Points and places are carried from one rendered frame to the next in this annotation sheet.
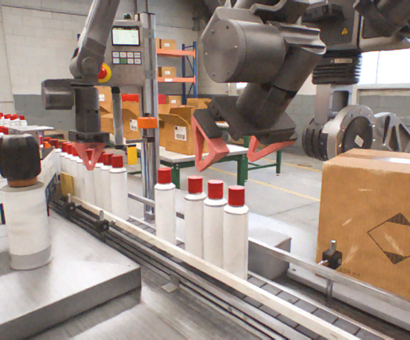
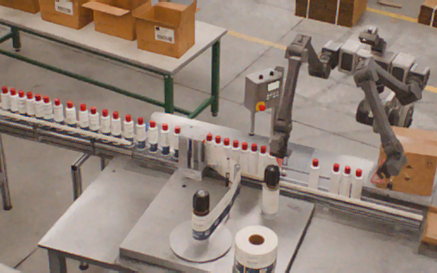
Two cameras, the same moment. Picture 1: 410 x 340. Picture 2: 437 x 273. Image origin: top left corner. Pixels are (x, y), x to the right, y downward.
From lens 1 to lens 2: 3.59 m
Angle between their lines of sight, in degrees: 33
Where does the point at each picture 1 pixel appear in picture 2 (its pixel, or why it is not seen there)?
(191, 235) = (335, 187)
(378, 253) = (401, 178)
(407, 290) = (410, 188)
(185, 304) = (338, 214)
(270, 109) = not seen: hidden behind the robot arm
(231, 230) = (357, 185)
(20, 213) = (275, 197)
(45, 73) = not seen: outside the picture
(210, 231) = (346, 186)
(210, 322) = (352, 218)
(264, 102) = not seen: hidden behind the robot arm
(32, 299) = (296, 228)
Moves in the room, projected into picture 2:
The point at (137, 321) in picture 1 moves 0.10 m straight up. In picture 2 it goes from (328, 225) to (331, 210)
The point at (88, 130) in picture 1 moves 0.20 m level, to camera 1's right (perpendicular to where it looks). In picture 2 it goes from (285, 152) to (319, 143)
